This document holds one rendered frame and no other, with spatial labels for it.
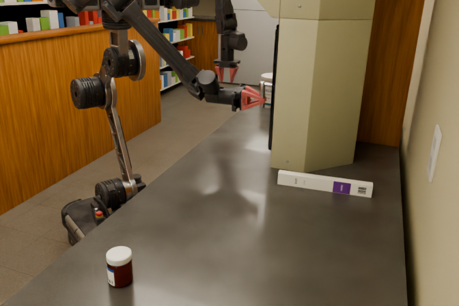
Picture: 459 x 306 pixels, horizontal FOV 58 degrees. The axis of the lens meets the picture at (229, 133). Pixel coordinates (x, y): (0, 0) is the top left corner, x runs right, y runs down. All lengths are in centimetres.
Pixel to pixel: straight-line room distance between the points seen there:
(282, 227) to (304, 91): 43
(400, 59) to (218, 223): 90
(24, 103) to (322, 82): 232
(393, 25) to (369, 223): 74
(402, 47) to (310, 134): 49
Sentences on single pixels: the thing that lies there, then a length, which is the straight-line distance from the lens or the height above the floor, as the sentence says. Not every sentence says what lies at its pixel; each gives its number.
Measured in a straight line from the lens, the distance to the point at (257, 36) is 638.
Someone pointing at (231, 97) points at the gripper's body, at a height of 115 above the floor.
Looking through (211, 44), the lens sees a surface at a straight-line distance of 678.
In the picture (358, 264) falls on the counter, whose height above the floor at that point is 94.
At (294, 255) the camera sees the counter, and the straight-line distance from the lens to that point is 96.
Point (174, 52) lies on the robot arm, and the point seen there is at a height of 128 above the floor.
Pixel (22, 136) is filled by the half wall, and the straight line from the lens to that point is 319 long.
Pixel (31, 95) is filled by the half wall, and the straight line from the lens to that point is 321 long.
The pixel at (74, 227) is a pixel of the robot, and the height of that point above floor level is 24.
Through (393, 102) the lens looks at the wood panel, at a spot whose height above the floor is 111.
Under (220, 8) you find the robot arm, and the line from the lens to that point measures 174.
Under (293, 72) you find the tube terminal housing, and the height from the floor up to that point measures 126.
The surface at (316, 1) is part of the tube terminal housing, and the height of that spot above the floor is 146.
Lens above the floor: 150
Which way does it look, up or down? 20 degrees down
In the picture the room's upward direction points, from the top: 2 degrees clockwise
